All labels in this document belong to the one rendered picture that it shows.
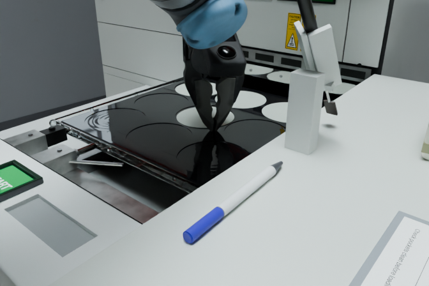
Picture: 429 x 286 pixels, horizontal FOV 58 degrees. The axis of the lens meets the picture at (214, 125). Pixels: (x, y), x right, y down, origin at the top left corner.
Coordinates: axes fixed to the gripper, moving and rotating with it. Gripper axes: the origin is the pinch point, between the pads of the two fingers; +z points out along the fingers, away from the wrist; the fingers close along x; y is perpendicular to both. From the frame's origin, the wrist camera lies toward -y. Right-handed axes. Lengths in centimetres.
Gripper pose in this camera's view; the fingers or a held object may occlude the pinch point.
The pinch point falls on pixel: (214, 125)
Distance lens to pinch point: 60.7
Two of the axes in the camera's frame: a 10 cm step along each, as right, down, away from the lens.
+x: -9.7, 0.9, -2.1
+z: 0.0, 9.1, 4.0
